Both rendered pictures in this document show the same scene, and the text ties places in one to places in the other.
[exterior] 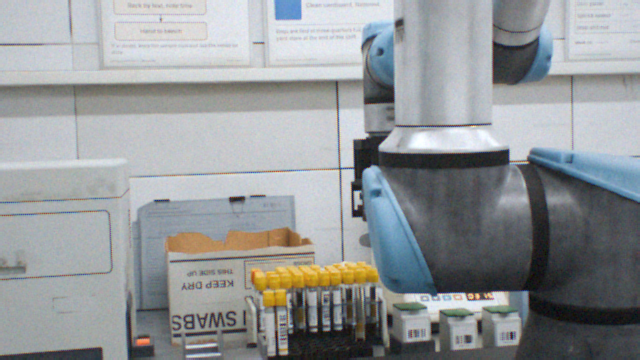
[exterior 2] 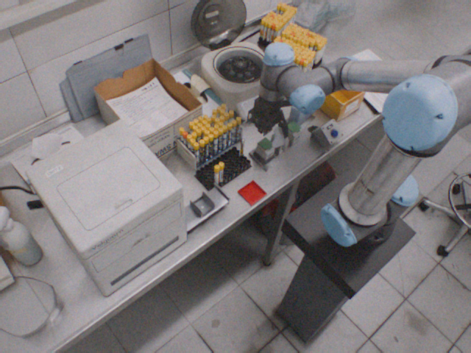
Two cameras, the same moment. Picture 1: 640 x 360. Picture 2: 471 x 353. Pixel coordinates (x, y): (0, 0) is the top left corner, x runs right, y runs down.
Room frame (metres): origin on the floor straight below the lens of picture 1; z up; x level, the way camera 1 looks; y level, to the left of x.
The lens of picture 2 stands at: (0.46, 0.46, 2.02)
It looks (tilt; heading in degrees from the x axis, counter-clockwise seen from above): 55 degrees down; 324
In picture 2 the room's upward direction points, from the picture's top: 7 degrees clockwise
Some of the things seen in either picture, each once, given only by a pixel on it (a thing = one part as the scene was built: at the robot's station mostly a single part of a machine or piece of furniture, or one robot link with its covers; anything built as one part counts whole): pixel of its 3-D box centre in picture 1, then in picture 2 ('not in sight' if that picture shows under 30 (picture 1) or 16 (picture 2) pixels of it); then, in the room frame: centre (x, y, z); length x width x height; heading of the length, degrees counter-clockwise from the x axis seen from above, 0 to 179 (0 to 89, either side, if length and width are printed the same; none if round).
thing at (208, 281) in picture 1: (236, 279); (149, 110); (1.43, 0.15, 0.95); 0.29 x 0.25 x 0.15; 11
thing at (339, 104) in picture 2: not in sight; (338, 96); (1.22, -0.50, 0.92); 0.13 x 0.13 x 0.10; 8
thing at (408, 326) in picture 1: (411, 330); (265, 150); (1.13, -0.12, 0.92); 0.05 x 0.04 x 0.06; 13
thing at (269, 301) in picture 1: (307, 323); (224, 160); (1.15, 0.02, 0.93); 0.17 x 0.09 x 0.11; 101
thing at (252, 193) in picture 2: not in sight; (252, 193); (1.03, -0.02, 0.88); 0.07 x 0.07 x 0.01; 11
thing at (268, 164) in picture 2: (412, 349); (263, 155); (1.13, -0.12, 0.89); 0.09 x 0.05 x 0.04; 13
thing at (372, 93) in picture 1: (389, 63); (277, 66); (1.12, -0.10, 1.29); 0.09 x 0.08 x 0.11; 2
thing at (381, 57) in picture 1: (413, 56); (305, 88); (1.02, -0.12, 1.29); 0.11 x 0.11 x 0.08; 2
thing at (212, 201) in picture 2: (184, 355); (196, 210); (1.03, 0.18, 0.92); 0.21 x 0.07 x 0.05; 101
